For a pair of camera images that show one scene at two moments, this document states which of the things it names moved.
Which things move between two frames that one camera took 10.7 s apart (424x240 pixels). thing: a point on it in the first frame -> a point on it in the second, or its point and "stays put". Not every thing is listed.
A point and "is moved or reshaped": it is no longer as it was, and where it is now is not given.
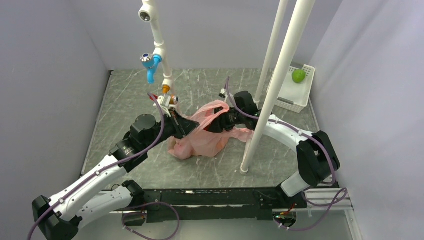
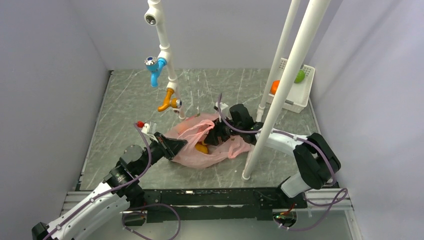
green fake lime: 298,75 stays put
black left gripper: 182,126 -> 170,147
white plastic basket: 295,96 stays put
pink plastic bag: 200,143 is moved or reshaped
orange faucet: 165,89 -> 174,102
